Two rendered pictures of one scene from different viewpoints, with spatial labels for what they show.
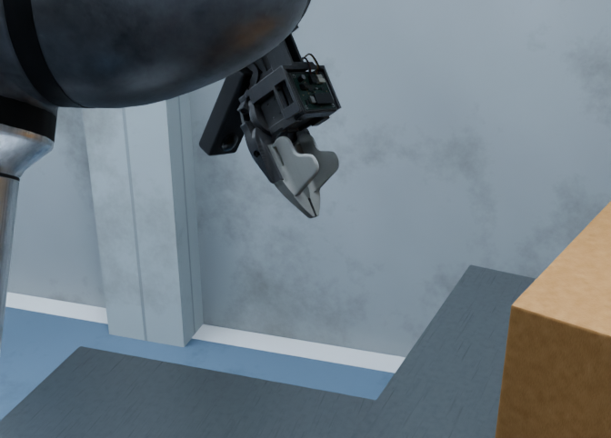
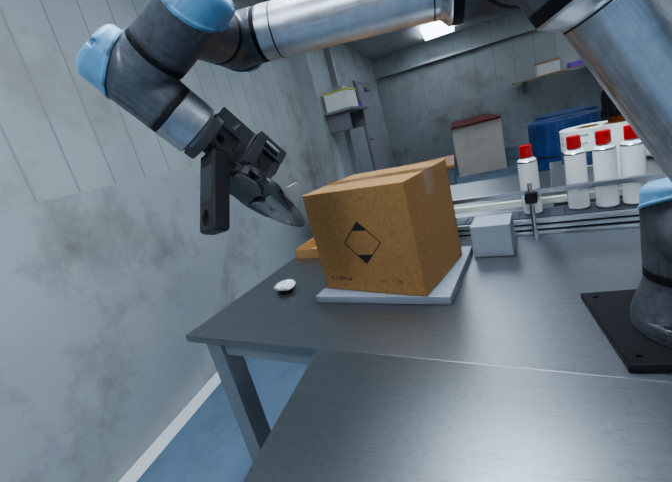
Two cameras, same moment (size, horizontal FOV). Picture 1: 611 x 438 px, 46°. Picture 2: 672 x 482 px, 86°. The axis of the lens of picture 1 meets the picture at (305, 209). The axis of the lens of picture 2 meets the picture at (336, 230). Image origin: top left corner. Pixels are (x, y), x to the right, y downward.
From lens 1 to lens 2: 0.87 m
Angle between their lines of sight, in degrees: 80
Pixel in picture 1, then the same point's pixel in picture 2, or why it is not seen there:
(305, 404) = (319, 375)
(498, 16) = not seen: outside the picture
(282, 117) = (270, 168)
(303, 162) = (294, 188)
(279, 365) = not seen: outside the picture
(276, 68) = (246, 140)
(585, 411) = (424, 205)
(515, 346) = (408, 197)
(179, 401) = (306, 451)
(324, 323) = not seen: outside the picture
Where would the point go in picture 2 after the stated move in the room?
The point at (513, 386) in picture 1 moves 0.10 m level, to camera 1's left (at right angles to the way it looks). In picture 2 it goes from (412, 215) to (422, 226)
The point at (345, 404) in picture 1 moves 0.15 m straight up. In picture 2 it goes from (321, 359) to (300, 292)
